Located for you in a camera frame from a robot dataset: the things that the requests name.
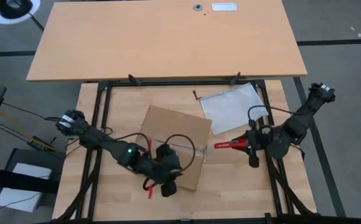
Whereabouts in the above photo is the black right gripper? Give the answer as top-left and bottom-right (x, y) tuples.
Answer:
(230, 129), (268, 169)

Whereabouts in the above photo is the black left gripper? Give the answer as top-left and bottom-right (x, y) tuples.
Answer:
(143, 157), (183, 198)

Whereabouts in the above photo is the white mesh zip pouch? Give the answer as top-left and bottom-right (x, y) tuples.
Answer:
(192, 82), (270, 136)

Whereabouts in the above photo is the brown cardboard box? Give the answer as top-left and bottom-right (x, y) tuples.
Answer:
(136, 105), (213, 192)

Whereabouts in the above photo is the black clamp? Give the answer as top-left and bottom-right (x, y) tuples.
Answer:
(128, 73), (143, 86)
(230, 72), (242, 86)

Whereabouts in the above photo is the light wooden desk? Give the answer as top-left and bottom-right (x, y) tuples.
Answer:
(26, 0), (308, 82)

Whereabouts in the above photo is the black electronics hub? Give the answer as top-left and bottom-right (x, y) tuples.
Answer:
(27, 135), (59, 153)

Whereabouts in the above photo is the black side table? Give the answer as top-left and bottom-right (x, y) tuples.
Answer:
(0, 147), (67, 224)

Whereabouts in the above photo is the white rectangular desk plate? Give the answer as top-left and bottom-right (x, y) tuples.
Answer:
(212, 2), (238, 12)

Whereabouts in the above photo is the black horizontal bar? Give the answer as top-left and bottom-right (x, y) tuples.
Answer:
(0, 164), (60, 194)

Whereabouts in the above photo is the white flat box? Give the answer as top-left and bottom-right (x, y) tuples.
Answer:
(0, 162), (53, 213)

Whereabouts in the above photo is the black tower column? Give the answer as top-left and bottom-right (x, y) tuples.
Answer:
(0, 0), (34, 19)

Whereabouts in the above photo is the white round floor disc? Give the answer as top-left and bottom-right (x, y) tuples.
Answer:
(0, 0), (41, 25)

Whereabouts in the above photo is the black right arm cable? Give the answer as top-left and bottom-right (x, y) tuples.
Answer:
(247, 105), (296, 139)

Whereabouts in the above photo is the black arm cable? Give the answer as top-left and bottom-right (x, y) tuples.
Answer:
(105, 133), (197, 190)
(247, 105), (296, 139)

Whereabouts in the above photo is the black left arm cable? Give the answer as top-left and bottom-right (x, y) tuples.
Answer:
(105, 133), (197, 190)

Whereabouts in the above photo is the black aluminium frame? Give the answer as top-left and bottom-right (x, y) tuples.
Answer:
(35, 79), (361, 224)

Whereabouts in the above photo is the thin black floor cable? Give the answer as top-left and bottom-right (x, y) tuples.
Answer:
(1, 101), (62, 122)

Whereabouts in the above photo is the yellow cable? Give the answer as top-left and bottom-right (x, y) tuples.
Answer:
(0, 110), (59, 153)

